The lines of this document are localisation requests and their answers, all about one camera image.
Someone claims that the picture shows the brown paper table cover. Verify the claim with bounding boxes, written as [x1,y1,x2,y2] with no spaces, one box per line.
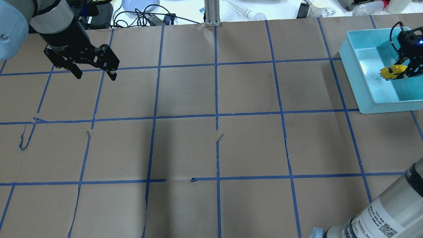
[0,13,422,238]

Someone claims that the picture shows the clear plastic bottle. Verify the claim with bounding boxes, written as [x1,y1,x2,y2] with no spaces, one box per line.
[351,0,390,16]

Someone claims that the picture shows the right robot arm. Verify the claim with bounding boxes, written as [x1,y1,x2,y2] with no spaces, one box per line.
[309,22,423,238]

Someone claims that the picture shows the light blue storage bin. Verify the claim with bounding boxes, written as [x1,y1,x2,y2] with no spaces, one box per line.
[339,28,423,114]

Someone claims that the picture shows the aluminium frame post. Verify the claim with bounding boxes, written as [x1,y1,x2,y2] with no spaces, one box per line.
[204,0,221,27]

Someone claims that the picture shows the blue plastic plate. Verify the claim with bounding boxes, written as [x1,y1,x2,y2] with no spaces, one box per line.
[121,0,160,15]

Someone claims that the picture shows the white paper cup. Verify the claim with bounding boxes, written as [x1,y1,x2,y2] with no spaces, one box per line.
[308,0,327,18]

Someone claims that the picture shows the black power adapter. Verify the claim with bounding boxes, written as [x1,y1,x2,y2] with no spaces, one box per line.
[84,0,113,29]

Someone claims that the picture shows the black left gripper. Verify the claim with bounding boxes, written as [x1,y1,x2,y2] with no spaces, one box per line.
[40,20,120,81]

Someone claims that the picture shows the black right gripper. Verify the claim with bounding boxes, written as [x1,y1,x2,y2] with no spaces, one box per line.
[393,28,423,78]

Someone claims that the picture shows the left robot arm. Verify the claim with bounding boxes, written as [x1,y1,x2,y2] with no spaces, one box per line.
[0,0,120,80]

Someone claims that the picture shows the yellow toy beetle car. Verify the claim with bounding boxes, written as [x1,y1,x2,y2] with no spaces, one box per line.
[379,64,407,81]

